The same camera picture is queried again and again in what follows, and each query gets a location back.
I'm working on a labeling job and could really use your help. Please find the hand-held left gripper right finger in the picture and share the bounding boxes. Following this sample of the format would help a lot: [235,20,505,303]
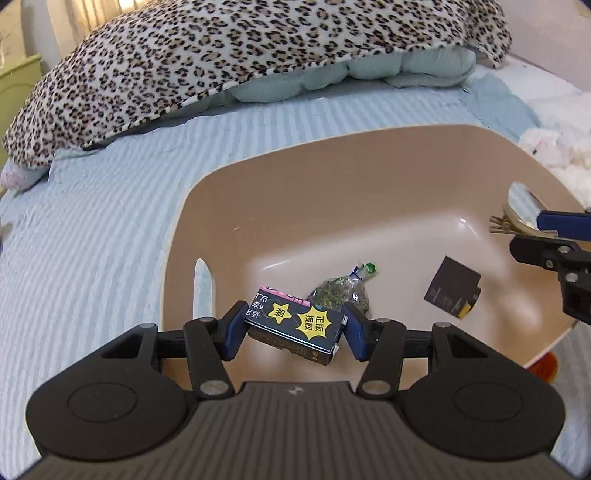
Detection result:
[344,302,491,400]

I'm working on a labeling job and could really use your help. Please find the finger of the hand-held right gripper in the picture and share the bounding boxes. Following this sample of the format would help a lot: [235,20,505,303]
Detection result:
[537,210,591,243]
[510,234,591,325]

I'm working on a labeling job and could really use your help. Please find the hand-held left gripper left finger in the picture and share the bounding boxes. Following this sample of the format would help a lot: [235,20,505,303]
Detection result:
[99,300,250,400]

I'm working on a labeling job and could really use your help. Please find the gold hair clip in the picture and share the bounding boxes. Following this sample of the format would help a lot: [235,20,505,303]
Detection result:
[488,203,562,241]

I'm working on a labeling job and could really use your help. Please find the dark card box yellow stars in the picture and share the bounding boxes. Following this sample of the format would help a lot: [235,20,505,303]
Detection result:
[245,285,348,367]

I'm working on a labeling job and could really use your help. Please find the beige plastic basin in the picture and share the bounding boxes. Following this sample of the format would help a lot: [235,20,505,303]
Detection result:
[165,124,584,394]

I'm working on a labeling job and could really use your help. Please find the clear bag of green bits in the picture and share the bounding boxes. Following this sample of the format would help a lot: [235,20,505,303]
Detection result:
[305,261,379,320]

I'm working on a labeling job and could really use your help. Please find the white fluffy plush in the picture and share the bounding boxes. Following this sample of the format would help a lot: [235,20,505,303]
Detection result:
[517,91,591,209]

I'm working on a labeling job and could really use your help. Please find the small black box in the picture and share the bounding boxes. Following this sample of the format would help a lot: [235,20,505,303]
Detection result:
[424,255,482,320]

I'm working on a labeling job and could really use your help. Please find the light green quilt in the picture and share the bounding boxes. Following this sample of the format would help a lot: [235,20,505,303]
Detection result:
[178,46,476,112]

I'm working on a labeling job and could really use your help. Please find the pale pink cloth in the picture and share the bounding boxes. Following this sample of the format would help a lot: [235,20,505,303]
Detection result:
[0,161,51,193]

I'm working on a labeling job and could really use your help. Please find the leopard print blanket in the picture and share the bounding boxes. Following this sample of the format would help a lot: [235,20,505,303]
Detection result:
[2,0,513,180]

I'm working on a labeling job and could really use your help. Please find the light green cabinet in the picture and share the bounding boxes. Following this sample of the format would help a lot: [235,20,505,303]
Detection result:
[0,53,43,155]

